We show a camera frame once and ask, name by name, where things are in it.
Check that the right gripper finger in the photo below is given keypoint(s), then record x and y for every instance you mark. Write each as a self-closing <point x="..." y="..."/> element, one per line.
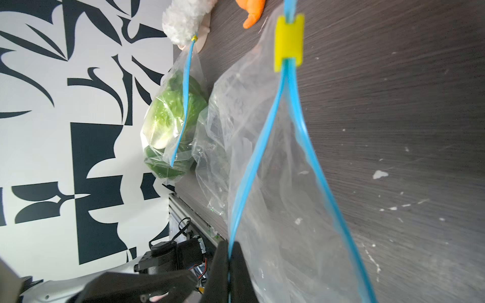
<point x="229" y="280"/>

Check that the clear zipper bag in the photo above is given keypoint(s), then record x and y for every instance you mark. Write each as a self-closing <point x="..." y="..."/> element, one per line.
<point x="188" y="64"/>
<point x="258" y="169"/>

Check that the chinese cabbage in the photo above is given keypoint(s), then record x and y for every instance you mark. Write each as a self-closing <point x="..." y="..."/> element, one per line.
<point x="167" y="134"/>

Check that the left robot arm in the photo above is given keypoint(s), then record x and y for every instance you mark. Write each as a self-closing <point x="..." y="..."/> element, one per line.
<point x="120" y="284"/>

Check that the small pink alarm clock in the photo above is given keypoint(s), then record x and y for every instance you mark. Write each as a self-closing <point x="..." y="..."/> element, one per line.
<point x="202" y="34"/>

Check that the white teddy bear pink shirt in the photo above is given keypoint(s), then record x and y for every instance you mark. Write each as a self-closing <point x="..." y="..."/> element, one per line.
<point x="185" y="11"/>

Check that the orange plush toy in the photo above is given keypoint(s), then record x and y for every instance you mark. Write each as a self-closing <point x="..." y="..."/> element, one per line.
<point x="254" y="8"/>

